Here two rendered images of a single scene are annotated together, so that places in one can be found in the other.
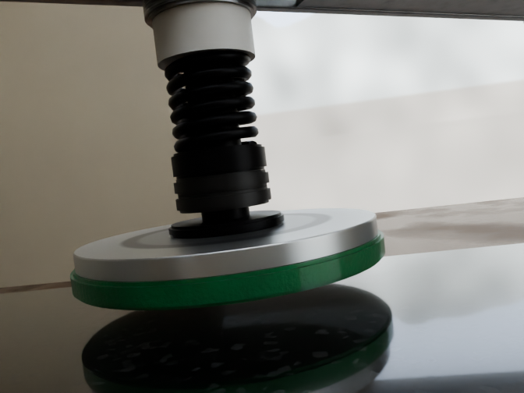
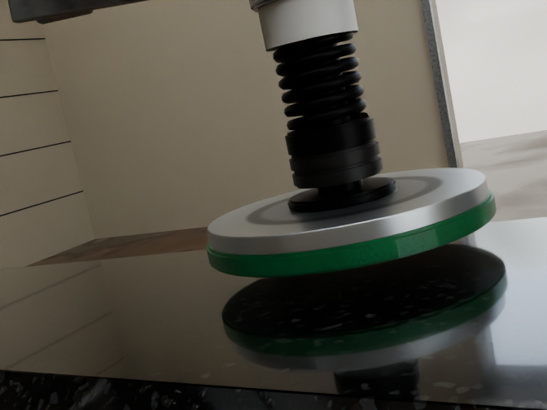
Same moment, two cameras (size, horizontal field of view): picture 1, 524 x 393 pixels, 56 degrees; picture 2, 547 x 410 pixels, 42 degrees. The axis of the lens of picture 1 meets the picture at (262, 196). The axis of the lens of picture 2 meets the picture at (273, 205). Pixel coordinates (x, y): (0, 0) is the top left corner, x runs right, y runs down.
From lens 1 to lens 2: 0.21 m
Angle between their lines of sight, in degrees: 23
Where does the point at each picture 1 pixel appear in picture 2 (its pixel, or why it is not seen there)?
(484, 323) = (520, 296)
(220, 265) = (304, 243)
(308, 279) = (378, 254)
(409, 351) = (435, 316)
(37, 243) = (232, 172)
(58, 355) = (195, 308)
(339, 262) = (411, 238)
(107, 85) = not seen: outside the picture
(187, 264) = (279, 242)
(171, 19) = (269, 14)
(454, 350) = (468, 316)
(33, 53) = not seen: outside the picture
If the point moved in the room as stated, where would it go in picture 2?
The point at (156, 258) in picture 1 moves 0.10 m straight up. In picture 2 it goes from (256, 237) to (224, 85)
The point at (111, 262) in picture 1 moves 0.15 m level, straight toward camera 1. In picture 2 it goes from (227, 238) to (190, 303)
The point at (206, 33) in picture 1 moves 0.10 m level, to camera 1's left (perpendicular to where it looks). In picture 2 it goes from (299, 25) to (176, 56)
